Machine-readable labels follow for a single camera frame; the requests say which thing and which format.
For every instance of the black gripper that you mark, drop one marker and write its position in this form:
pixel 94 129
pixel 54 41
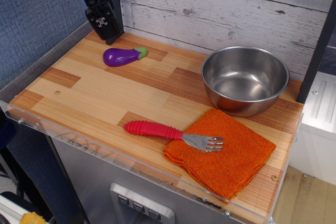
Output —
pixel 101 17

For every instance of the purple toy eggplant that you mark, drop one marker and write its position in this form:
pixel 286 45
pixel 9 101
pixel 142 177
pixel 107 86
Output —
pixel 114 57

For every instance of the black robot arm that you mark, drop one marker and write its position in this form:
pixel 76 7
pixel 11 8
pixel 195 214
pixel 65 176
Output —
pixel 105 16

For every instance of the stainless steel bowl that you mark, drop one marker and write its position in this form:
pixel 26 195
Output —
pixel 244 81

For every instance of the silver control panel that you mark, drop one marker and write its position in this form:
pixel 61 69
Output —
pixel 132 207

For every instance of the orange knitted cloth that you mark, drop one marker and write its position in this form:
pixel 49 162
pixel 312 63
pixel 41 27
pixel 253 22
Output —
pixel 226 172

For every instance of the white side cabinet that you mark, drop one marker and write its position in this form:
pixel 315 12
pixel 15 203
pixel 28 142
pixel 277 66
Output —
pixel 313 151

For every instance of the red handled metal fork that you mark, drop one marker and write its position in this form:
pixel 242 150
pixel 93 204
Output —
pixel 199 142

